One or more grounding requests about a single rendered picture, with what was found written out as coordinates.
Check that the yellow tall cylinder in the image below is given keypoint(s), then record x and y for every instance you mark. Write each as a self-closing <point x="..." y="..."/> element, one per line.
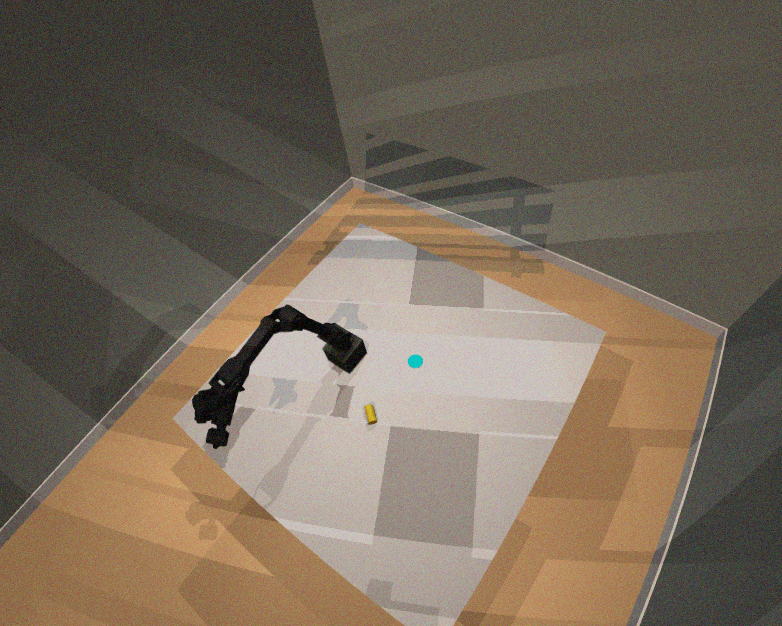
<point x="370" y="414"/>

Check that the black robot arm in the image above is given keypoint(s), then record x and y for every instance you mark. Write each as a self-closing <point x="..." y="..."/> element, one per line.
<point x="236" y="369"/>

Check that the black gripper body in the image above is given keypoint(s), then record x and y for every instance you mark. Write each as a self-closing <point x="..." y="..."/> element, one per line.
<point x="219" y="437"/>

